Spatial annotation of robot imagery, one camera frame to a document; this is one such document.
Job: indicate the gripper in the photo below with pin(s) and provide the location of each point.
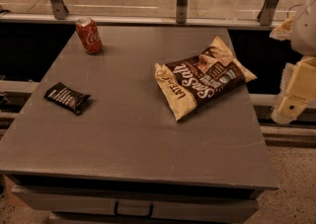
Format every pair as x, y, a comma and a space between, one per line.
306, 29

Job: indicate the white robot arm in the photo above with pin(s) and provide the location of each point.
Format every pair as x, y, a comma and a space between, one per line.
300, 29

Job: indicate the brown sea salt chip bag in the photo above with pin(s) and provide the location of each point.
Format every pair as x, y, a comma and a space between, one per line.
190, 83

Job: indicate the red cola can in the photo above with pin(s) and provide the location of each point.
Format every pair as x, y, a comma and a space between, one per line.
88, 33

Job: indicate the small black snack packet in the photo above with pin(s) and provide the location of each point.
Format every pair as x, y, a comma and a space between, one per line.
67, 98

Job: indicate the right metal railing bracket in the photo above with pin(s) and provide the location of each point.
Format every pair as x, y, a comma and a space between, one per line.
266, 15

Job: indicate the horizontal metal rail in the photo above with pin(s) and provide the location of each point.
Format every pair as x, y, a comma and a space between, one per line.
138, 21

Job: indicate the middle metal railing bracket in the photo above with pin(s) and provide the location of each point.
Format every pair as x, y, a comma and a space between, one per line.
181, 11

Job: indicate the grey drawer with black handle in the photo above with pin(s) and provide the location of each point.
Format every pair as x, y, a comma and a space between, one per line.
89, 206

